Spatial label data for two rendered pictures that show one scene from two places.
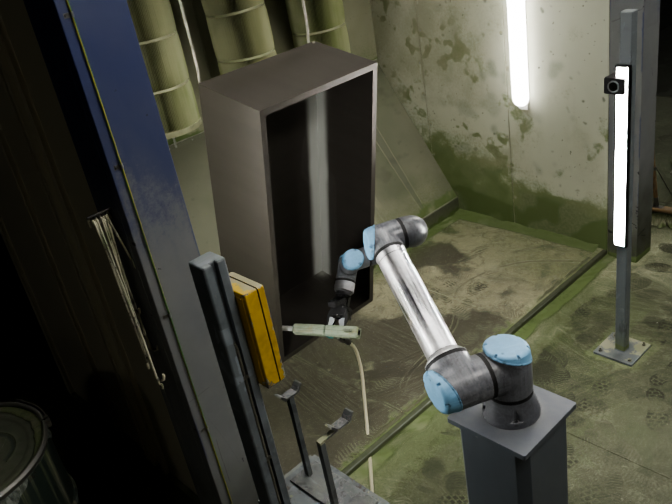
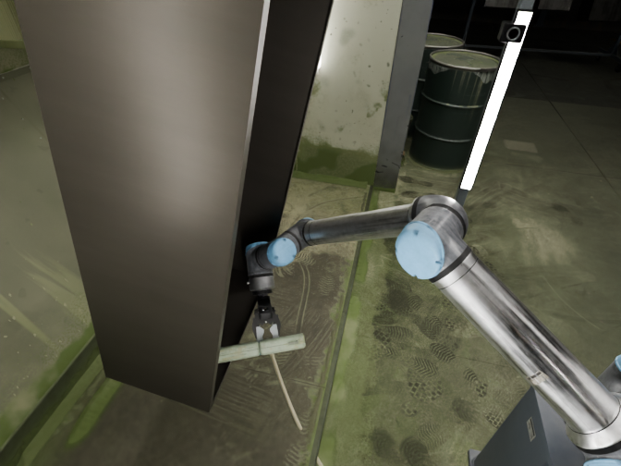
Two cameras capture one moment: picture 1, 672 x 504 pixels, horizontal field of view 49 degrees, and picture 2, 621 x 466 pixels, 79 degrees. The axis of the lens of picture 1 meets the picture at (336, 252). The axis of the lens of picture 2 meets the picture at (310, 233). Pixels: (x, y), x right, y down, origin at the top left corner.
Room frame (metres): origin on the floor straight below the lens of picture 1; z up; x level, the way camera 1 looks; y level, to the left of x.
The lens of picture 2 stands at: (2.00, 0.45, 1.66)
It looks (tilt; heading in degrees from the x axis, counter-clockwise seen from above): 39 degrees down; 321
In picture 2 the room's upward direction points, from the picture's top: 2 degrees clockwise
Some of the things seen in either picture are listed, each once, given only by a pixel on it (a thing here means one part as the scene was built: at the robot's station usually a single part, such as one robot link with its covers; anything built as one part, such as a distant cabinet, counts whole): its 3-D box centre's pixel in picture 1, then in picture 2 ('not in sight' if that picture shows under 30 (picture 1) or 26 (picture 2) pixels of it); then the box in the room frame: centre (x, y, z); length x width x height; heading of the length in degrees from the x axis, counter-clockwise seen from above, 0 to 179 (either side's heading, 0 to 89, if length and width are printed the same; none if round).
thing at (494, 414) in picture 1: (510, 398); not in sight; (1.87, -0.48, 0.69); 0.19 x 0.19 x 0.10
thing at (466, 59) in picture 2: not in sight; (465, 60); (3.78, -2.53, 0.86); 0.54 x 0.54 x 0.01
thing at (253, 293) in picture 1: (250, 330); not in sight; (1.43, 0.23, 1.42); 0.12 x 0.06 x 0.26; 39
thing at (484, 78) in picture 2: not in sight; (451, 112); (3.78, -2.53, 0.44); 0.59 x 0.58 x 0.89; 143
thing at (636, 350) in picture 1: (621, 348); not in sight; (2.85, -1.30, 0.01); 0.20 x 0.20 x 0.01; 39
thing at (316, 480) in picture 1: (317, 454); not in sight; (1.50, 0.15, 0.95); 0.26 x 0.15 x 0.32; 39
